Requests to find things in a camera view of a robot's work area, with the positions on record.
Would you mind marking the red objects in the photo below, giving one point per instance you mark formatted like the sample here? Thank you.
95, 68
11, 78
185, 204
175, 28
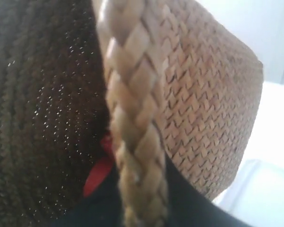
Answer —
97, 175

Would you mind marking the white plastic tray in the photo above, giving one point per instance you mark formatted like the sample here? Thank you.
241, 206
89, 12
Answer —
256, 195

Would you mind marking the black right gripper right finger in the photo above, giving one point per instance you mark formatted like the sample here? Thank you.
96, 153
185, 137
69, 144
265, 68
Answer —
188, 208

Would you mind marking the brown woven basket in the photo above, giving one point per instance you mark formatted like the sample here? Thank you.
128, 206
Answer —
162, 77

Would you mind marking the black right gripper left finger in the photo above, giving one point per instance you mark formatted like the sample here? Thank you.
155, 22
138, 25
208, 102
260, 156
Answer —
103, 208

